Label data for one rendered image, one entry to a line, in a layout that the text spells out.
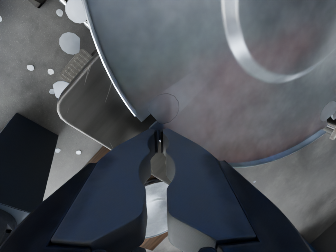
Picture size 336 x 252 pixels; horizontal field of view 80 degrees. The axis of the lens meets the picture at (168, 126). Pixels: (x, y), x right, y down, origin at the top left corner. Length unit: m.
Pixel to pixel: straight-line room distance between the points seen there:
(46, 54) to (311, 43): 0.85
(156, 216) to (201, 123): 0.73
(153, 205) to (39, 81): 0.65
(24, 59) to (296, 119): 0.88
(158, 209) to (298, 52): 0.74
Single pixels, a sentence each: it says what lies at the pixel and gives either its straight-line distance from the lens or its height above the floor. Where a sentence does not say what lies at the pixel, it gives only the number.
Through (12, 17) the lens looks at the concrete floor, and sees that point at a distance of 0.93.
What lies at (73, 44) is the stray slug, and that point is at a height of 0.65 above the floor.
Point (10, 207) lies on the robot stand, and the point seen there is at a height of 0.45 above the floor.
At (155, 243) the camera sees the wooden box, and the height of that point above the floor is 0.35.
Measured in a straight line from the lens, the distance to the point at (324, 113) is 0.26.
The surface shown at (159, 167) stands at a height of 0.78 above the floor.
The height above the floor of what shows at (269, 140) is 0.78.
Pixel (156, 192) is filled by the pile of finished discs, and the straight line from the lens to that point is 0.79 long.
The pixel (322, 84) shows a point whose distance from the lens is 0.24.
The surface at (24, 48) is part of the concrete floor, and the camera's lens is 0.93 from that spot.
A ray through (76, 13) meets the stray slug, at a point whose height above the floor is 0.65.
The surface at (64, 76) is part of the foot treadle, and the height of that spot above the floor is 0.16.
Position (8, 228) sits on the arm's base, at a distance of 0.66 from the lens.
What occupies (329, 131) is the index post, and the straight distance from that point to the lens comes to 0.31.
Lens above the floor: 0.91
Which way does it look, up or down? 57 degrees down
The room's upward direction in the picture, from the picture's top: 141 degrees clockwise
